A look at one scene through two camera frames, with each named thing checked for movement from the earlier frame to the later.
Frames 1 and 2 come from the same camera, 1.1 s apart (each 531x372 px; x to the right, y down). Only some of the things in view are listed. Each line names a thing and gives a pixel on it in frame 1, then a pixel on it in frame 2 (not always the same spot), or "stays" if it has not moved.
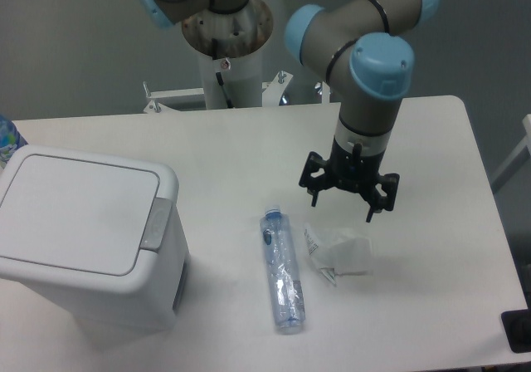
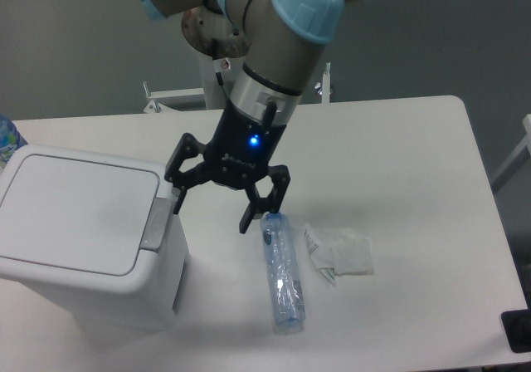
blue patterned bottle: x=11 y=140 stays
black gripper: x=351 y=171 → x=240 y=151
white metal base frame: x=272 y=94 stays
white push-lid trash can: x=99 y=237 stays
